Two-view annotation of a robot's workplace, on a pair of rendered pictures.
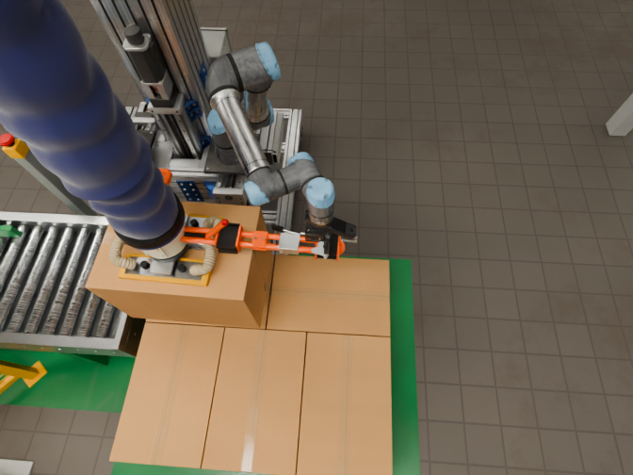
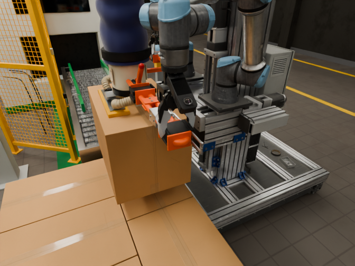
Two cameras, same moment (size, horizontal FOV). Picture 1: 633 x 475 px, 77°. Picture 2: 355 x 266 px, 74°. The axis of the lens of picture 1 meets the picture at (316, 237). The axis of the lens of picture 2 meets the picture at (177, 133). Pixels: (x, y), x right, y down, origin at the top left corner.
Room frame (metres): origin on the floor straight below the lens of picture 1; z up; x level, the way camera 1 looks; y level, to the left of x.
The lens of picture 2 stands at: (0.27, -0.55, 1.57)
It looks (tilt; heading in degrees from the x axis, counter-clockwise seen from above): 31 degrees down; 57
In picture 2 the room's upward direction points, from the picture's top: straight up
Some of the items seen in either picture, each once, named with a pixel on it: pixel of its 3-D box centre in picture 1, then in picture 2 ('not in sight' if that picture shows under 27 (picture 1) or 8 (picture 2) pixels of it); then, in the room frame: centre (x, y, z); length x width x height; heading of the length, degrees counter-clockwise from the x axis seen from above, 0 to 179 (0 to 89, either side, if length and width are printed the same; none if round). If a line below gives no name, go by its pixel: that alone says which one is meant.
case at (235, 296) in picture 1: (191, 265); (136, 132); (0.70, 0.55, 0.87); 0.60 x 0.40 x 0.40; 82
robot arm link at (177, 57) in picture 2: (321, 213); (173, 56); (0.60, -0.02, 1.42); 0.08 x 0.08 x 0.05
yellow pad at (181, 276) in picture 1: (164, 268); (112, 97); (0.60, 0.57, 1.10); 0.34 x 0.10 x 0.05; 81
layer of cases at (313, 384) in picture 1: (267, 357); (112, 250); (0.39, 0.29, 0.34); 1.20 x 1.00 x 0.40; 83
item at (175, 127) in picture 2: (327, 248); (174, 134); (0.59, -0.04, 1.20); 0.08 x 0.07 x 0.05; 81
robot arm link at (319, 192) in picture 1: (320, 197); (175, 23); (0.61, -0.02, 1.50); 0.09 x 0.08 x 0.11; 22
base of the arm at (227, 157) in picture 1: (230, 144); (225, 90); (1.17, 0.35, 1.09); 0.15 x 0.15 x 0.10
